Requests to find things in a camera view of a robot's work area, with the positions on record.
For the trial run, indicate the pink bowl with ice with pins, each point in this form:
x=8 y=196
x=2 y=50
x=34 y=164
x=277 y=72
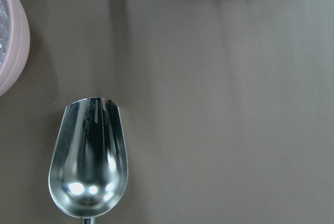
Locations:
x=18 y=45

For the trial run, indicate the steel ice scoop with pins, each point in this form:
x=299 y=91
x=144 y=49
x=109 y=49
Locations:
x=89 y=167

